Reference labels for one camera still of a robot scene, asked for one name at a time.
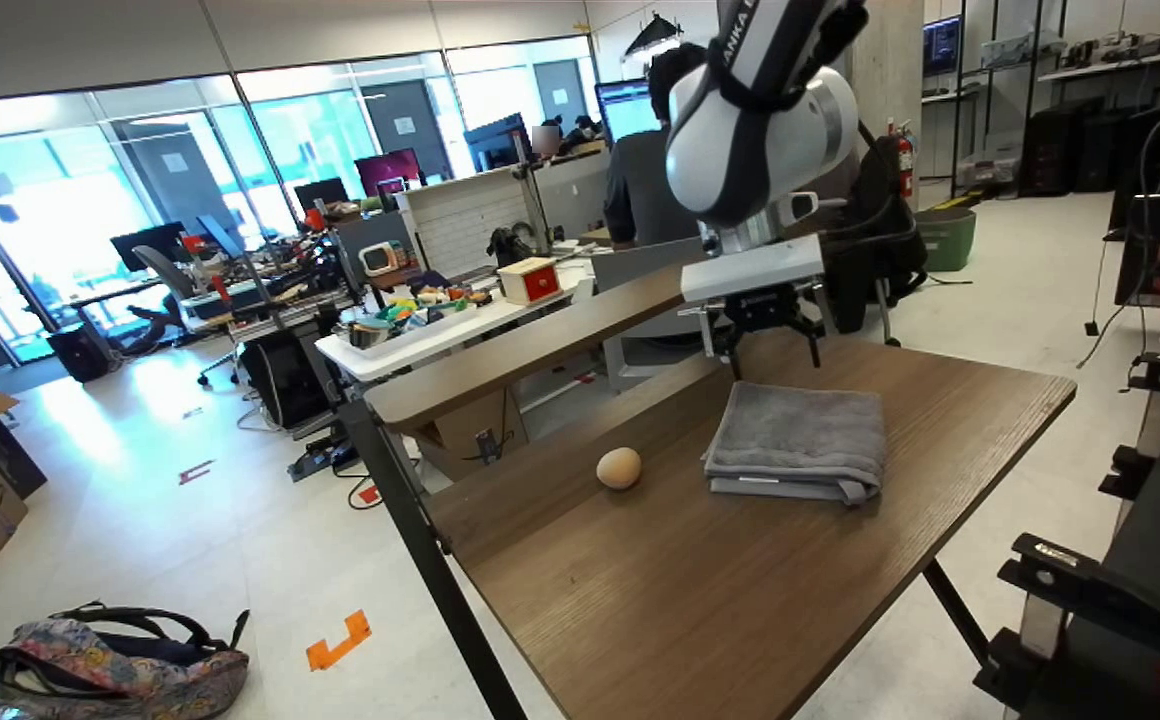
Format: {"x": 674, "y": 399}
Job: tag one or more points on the white table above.
{"x": 407, "y": 348}

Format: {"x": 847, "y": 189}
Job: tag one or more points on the black jacket on chair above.
{"x": 894, "y": 252}

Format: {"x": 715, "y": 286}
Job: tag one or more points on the purple screen monitor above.
{"x": 391, "y": 172}

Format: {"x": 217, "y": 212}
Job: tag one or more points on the colourful toy pile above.
{"x": 414, "y": 311}

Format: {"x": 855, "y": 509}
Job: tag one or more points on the tan round plush toy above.
{"x": 616, "y": 464}

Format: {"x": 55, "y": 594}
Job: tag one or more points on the blue screen monitor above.
{"x": 626, "y": 108}

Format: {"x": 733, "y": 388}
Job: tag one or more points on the cardboard box with logo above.
{"x": 474, "y": 434}

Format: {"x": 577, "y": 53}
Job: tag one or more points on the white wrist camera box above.
{"x": 753, "y": 270}

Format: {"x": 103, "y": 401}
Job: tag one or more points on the colourful patterned backpack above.
{"x": 114, "y": 666}

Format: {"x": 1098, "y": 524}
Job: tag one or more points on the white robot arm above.
{"x": 765, "y": 121}

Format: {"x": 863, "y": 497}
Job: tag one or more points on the metal shelving unit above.
{"x": 1073, "y": 121}

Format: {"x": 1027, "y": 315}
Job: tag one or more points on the distant seated person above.
{"x": 554, "y": 138}

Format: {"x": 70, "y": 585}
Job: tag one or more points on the green bin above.
{"x": 949, "y": 241}

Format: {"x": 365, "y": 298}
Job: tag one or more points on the red box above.
{"x": 532, "y": 283}

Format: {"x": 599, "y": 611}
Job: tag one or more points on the grey towel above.
{"x": 793, "y": 440}

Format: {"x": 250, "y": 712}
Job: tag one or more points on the grey cubicle partition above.
{"x": 467, "y": 225}

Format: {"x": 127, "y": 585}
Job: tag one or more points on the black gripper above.
{"x": 765, "y": 315}

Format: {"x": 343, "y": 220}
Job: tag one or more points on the grey office chair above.
{"x": 632, "y": 264}

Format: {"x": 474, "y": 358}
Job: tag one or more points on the dark computer monitor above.
{"x": 147, "y": 246}
{"x": 320, "y": 195}
{"x": 497, "y": 146}

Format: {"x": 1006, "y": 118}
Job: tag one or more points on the seated person grey shirt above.
{"x": 647, "y": 187}

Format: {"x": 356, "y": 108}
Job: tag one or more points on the red fire extinguisher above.
{"x": 904, "y": 154}

